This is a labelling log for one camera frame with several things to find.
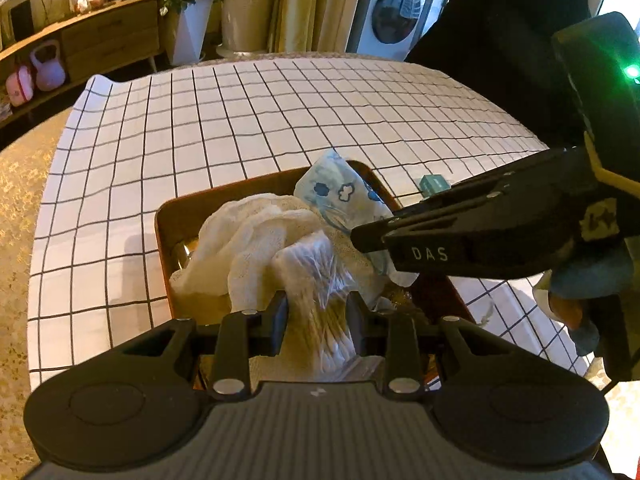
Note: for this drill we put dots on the blue white wet wipe pack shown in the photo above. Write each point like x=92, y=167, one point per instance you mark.
x=344, y=200

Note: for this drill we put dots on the blue gloved right hand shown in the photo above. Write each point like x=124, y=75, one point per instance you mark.
x=583, y=293

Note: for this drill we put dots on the white mesh gauze cloth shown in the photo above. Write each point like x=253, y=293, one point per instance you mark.
x=237, y=246

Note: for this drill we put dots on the teal white tissue pack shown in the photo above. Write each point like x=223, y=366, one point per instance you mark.
x=432, y=184

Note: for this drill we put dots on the black draped cloth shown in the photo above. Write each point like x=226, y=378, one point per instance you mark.
x=502, y=49

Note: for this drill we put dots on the white front-load washing machine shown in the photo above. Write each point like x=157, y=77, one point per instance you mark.
x=390, y=28

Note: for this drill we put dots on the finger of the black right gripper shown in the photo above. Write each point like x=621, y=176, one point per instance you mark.
x=500, y=179
x=510, y=228

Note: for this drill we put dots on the red gold metal tin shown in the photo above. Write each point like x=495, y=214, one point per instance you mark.
x=177, y=224

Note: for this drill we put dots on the wooden sideboard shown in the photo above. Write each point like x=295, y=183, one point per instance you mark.
x=121, y=33

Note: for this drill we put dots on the white black grid tablecloth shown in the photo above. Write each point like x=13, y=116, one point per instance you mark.
x=128, y=147

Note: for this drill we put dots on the dark green scrunchie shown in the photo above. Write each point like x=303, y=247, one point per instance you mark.
x=415, y=300

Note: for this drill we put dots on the pink small case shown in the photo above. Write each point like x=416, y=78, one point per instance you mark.
x=19, y=86

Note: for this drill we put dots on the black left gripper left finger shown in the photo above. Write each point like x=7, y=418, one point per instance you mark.
x=243, y=335

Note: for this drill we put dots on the yellow curtain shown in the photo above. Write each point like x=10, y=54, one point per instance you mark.
x=284, y=26

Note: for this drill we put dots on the purple kettlebell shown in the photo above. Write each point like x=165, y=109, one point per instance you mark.
x=50, y=75

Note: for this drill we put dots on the potted green plant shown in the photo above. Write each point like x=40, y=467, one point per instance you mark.
x=185, y=23

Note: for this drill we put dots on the cotton swab bag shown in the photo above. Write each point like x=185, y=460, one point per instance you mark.
x=317, y=346

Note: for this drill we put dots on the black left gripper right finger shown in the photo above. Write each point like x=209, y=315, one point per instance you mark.
x=392, y=336

